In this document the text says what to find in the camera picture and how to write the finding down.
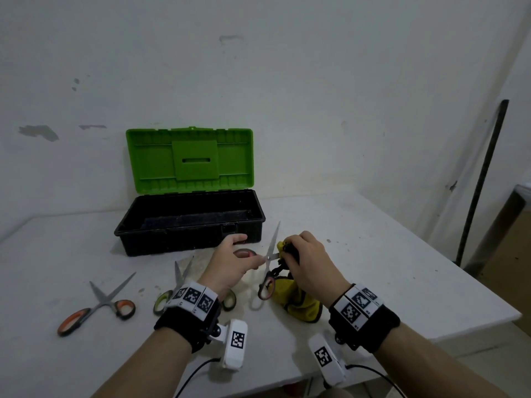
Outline person's right forearm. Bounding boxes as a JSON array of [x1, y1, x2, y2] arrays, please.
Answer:
[[373, 322, 512, 398]]

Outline black left wristband with markers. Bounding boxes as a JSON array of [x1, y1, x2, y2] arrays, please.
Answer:
[[153, 280, 222, 354]]

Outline person's right hand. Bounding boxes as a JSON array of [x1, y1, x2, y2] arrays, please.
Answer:
[[280, 230, 352, 308]]

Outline black left camera cable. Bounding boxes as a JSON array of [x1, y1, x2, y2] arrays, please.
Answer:
[[173, 357, 222, 398]]

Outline dark metal furniture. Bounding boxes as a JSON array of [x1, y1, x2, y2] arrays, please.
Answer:
[[464, 184, 531, 279]]

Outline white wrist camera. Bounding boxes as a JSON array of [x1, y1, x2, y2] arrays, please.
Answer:
[[308, 332, 348, 388], [207, 318, 249, 371]]

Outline person's left hand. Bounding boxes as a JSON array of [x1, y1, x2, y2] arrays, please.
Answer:
[[197, 234, 266, 302]]

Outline black right camera cable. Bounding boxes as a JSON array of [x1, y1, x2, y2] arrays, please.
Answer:
[[345, 363, 408, 398]]

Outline black right wristband with markers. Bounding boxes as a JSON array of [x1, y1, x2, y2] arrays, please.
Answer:
[[328, 283, 401, 354]]

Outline black camera cable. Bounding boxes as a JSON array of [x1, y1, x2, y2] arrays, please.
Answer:
[[173, 357, 222, 398], [345, 363, 408, 398]]

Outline black wristband with markers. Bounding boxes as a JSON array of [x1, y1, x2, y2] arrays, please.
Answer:
[[328, 283, 401, 354], [153, 280, 222, 354]]

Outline yellow fabric pouch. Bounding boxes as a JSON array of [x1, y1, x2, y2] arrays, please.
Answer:
[[270, 276, 324, 324]]

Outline orange handled scissors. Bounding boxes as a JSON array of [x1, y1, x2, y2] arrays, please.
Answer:
[[57, 272, 137, 337]]

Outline black metal pole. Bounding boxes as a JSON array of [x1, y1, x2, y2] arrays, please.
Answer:
[[455, 99, 510, 268]]

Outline black toolbox with green lid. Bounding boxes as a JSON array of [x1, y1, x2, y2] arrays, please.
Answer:
[[114, 127, 266, 257]]

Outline person's left forearm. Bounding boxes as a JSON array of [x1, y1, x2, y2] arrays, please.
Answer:
[[92, 326, 196, 398]]

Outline red and white handled scissors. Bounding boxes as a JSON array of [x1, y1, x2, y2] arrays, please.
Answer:
[[249, 221, 288, 311]]

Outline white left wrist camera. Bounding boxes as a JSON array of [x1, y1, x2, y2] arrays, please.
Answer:
[[207, 318, 249, 371]]

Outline green handled scissors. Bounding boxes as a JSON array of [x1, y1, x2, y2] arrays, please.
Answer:
[[153, 256, 237, 316]]

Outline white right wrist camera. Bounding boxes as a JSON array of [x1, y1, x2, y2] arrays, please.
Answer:
[[308, 332, 348, 388]]

